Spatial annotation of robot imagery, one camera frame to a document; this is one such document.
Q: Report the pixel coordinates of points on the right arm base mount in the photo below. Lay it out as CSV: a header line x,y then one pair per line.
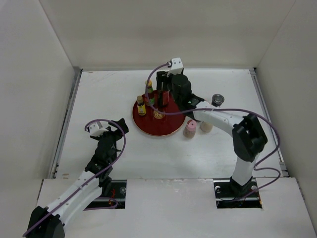
x,y
227,197

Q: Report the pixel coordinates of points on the green lid spice shaker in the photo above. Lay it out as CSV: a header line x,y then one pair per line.
x,y
206,127

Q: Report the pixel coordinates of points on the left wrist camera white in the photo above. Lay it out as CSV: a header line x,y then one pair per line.
x,y
96,129

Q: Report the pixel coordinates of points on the red round tray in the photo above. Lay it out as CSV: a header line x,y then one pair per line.
x,y
158,123

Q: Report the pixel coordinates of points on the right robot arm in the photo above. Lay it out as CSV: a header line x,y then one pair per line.
x,y
247,133

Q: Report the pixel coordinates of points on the pink lid spice shaker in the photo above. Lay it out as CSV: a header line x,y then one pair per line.
x,y
190,129

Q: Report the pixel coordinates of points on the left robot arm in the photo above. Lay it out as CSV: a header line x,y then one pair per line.
x,y
51,221

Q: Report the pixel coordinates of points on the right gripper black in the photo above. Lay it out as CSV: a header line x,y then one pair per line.
x,y
161,77

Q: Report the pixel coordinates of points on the tall dark vinegar bottle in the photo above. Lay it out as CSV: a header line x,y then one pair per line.
x,y
163,94

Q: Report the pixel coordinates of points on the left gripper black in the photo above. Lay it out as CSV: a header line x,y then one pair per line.
x,y
117,133

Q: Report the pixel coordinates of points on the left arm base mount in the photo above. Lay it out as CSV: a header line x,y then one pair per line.
x,y
112,197

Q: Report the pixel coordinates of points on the yellow label small bottle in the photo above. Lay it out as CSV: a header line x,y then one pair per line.
x,y
141,106

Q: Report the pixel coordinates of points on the green label chili sauce bottle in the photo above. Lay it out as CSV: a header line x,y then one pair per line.
x,y
150,99

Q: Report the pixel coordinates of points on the grey lid salt grinder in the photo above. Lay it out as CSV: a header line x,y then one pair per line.
x,y
217,100

